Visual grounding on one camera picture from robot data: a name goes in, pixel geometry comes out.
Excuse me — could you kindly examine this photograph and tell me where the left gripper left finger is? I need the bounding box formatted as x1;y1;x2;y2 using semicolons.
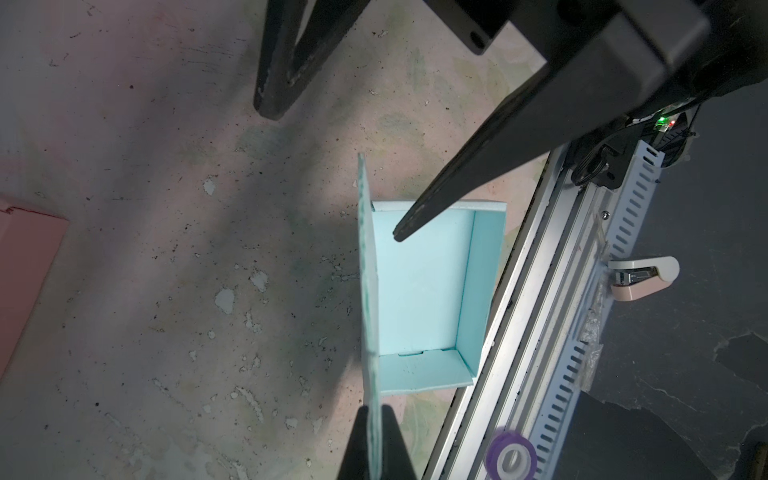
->
337;406;369;480

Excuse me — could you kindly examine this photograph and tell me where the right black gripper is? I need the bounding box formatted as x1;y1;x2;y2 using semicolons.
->
393;1;767;242

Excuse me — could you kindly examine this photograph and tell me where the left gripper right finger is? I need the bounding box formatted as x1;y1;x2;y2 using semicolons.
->
381;405;417;480

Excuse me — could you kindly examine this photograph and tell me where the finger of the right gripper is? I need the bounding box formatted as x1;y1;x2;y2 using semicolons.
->
253;0;369;120

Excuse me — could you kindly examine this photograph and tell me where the light blue paper box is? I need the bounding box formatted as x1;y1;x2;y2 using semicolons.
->
357;156;507;479

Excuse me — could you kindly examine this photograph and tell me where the pink paper box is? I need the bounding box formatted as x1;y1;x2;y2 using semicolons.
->
1;195;69;371

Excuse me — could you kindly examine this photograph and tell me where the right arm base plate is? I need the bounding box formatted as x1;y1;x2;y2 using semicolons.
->
566;107;699;190

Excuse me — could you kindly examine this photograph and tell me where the purple tape ring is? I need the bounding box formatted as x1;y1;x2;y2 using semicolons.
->
484;431;539;480

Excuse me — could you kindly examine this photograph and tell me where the white tool on rail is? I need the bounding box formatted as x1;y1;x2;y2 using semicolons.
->
608;256;680;302

